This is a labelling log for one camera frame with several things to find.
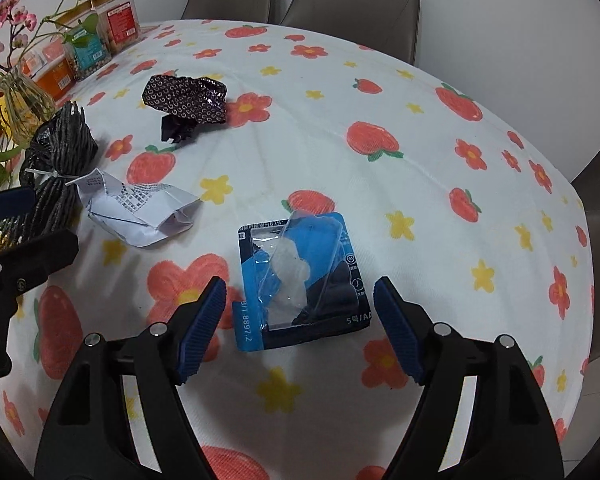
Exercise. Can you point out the orange snack box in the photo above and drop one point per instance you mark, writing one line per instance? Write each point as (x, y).
(50, 74)

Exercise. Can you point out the clear jar teal label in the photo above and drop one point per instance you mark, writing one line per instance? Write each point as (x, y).
(87, 52)

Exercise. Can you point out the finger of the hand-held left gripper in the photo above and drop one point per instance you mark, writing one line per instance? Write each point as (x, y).
(5, 206)
(35, 260)

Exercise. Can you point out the clear jar red label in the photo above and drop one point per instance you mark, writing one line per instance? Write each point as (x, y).
(120, 22)

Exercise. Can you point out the clear glass vase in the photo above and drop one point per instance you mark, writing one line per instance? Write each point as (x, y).
(22, 105)

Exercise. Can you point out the pink blossom branch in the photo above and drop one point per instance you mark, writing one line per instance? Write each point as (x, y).
(12, 15)

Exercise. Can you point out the dark dotted foil wrapper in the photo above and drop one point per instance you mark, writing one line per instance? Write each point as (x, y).
(190, 95)

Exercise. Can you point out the black fringed wrapper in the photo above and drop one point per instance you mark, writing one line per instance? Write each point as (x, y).
(60, 145)

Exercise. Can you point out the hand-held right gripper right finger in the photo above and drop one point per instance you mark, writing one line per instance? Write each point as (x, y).
(397, 330)

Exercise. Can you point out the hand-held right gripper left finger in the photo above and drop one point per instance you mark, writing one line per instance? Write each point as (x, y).
(202, 330)

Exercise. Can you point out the white paper receipt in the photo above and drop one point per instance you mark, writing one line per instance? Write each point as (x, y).
(135, 205)

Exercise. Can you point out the blue blister pack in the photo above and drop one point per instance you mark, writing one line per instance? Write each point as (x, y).
(300, 275)

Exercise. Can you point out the strawberry flower printed tablecloth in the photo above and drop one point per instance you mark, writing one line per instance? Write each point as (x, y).
(380, 85)

